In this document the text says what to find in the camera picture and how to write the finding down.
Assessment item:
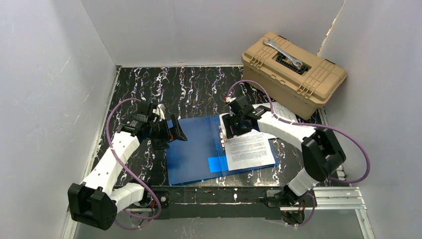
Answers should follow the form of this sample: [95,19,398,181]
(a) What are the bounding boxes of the blue plastic folder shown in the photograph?
[166,116,279,185]

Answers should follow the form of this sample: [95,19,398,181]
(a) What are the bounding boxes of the aluminium frame rail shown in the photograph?
[62,187,374,239]

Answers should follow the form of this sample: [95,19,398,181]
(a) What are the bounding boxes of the silver open-end wrench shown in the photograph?
[263,38,303,68]

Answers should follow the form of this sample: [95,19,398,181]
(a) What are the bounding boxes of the white printed paper files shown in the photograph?
[253,102,298,122]

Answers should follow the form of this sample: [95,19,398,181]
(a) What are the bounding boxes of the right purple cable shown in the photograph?
[224,80,371,227]

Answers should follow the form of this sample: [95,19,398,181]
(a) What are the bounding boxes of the white printed paper sheet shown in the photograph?
[219,114,277,171]

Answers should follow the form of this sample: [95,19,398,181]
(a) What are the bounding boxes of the tan plastic toolbox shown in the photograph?
[241,32,347,120]

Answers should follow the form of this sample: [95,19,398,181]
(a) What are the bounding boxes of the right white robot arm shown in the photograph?
[222,96,346,205]

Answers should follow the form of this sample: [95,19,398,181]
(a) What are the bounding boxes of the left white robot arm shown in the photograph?
[67,103,187,230]

